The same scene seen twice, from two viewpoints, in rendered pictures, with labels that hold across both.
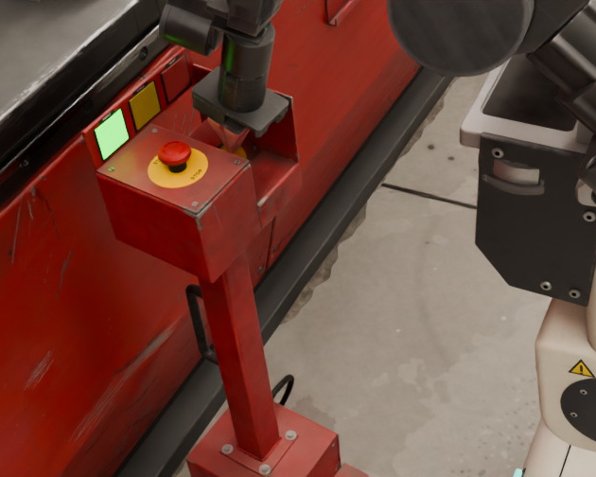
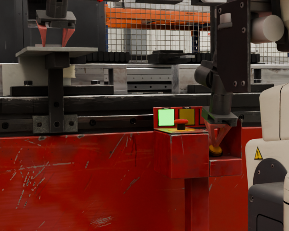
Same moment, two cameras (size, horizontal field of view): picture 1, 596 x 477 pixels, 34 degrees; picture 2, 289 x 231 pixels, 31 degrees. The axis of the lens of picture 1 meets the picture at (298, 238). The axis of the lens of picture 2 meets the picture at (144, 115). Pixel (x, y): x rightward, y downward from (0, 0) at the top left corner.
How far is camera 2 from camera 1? 0.92 m
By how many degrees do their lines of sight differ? 52
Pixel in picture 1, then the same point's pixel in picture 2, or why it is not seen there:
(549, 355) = (247, 149)
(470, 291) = not seen: outside the picture
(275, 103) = (231, 116)
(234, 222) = (191, 156)
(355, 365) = not seen: outside the picture
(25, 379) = (93, 218)
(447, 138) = not seen: outside the picture
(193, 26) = (204, 71)
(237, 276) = (200, 213)
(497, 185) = (218, 26)
